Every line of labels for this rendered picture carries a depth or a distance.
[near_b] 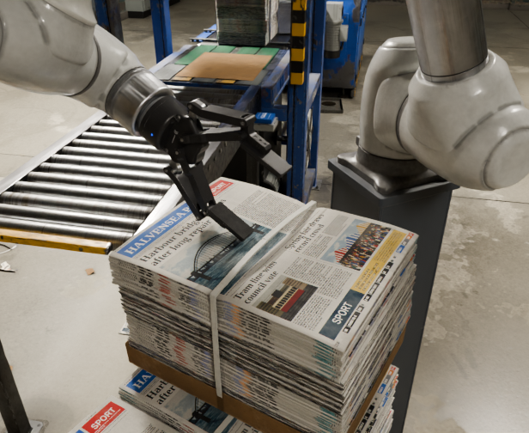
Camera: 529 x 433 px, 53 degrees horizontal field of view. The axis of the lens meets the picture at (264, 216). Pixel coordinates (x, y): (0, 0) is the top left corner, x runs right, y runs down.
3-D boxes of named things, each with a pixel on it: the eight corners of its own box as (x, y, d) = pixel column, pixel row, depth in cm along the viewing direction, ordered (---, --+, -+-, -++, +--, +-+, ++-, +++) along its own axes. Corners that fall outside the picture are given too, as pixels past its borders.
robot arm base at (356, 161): (391, 140, 127) (393, 118, 124) (454, 178, 110) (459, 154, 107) (325, 153, 121) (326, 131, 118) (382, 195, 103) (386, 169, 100)
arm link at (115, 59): (128, 125, 85) (77, 117, 73) (61, 69, 88) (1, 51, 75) (164, 69, 83) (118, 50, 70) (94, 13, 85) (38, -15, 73)
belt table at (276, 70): (272, 108, 236) (272, 86, 231) (136, 98, 248) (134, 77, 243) (296, 67, 295) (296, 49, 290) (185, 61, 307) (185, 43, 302)
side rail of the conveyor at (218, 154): (145, 300, 126) (138, 259, 119) (124, 296, 127) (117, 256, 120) (262, 112, 238) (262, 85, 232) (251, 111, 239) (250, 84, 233)
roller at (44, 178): (179, 185, 153) (178, 202, 154) (33, 170, 161) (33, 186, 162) (173, 186, 148) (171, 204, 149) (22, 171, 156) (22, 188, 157)
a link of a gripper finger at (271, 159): (251, 139, 72) (253, 135, 72) (290, 170, 71) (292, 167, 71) (239, 146, 70) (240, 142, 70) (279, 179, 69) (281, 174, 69)
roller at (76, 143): (201, 167, 172) (199, 153, 169) (69, 155, 180) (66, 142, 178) (205, 161, 176) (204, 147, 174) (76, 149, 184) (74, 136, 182)
